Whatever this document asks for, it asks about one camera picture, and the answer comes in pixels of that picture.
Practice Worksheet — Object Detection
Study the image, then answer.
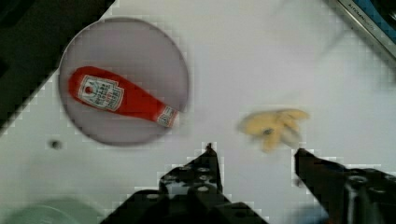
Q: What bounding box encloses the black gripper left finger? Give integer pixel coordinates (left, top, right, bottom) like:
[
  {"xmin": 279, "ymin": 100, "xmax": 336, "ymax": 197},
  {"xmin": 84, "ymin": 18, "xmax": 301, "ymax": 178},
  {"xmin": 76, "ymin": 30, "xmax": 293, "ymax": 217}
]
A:
[{"xmin": 100, "ymin": 144, "xmax": 268, "ymax": 224}]

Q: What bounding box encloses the red ketchup bottle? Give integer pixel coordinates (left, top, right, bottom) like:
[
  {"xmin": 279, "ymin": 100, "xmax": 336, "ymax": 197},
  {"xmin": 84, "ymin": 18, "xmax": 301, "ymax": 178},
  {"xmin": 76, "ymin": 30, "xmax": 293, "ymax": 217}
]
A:
[{"xmin": 67, "ymin": 66, "xmax": 179, "ymax": 128}]

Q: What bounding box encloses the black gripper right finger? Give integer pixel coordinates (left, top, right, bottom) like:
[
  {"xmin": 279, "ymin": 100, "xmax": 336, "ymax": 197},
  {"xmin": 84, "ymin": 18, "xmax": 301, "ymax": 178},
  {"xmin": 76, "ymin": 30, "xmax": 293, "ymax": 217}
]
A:
[{"xmin": 294, "ymin": 148, "xmax": 396, "ymax": 224}]

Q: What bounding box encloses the green perforated colander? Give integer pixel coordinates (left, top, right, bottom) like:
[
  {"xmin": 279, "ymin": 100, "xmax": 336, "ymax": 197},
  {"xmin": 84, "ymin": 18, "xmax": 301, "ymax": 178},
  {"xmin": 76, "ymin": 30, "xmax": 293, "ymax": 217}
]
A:
[{"xmin": 1, "ymin": 199, "xmax": 102, "ymax": 224}]

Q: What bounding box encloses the yellow plush peeled banana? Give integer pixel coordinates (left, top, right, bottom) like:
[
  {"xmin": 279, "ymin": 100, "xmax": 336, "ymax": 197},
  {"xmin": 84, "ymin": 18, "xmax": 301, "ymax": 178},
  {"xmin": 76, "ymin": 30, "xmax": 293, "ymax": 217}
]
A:
[{"xmin": 238, "ymin": 109, "xmax": 309, "ymax": 153}]

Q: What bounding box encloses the grey round plate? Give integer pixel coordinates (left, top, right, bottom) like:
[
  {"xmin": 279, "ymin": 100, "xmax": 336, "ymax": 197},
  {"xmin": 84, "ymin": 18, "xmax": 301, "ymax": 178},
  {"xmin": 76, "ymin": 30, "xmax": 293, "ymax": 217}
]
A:
[{"xmin": 58, "ymin": 18, "xmax": 190, "ymax": 147}]

